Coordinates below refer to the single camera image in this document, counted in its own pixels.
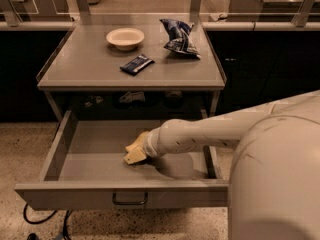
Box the yellow sponge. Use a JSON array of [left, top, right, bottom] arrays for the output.
[[125, 131, 149, 152]]

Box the open grey drawer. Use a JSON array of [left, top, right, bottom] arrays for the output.
[[15, 111, 228, 210]]

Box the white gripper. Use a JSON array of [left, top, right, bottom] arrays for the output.
[[124, 128, 160, 165]]

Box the dark blue snack bar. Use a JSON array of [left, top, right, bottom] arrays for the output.
[[120, 54, 153, 76]]

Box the black drawer handle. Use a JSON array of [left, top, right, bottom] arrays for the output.
[[112, 192, 149, 206]]

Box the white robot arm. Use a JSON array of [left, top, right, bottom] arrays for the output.
[[124, 90, 320, 240]]

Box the black floor cable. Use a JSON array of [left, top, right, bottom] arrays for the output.
[[22, 203, 74, 240]]

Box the background grey table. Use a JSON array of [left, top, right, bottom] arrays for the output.
[[227, 0, 303, 22]]

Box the background left desk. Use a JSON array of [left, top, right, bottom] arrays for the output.
[[1, 0, 71, 22]]

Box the white bowl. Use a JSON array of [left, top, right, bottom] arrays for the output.
[[106, 28, 145, 51]]

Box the blue chip bag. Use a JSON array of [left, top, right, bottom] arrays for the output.
[[160, 19, 200, 58]]

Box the grey cabinet counter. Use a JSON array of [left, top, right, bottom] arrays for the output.
[[38, 13, 225, 111]]

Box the white horizontal rail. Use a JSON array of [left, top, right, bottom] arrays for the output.
[[0, 20, 320, 32]]

